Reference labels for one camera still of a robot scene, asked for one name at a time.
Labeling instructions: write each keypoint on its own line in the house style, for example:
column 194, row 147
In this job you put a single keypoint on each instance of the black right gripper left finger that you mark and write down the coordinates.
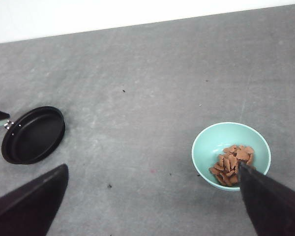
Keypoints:
column 30, row 209

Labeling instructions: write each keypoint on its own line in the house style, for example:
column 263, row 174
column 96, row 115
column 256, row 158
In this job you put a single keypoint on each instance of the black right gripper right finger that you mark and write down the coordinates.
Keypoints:
column 270, row 205

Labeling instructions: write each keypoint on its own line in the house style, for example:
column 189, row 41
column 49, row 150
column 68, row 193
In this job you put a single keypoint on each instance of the black frying pan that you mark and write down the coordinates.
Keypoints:
column 33, row 136

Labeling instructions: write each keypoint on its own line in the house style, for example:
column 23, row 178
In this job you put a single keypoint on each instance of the brown beef pieces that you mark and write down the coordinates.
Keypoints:
column 226, row 169

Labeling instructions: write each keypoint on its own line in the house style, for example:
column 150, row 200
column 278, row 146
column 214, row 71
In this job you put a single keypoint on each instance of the mint green bowl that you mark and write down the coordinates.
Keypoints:
column 211, row 141

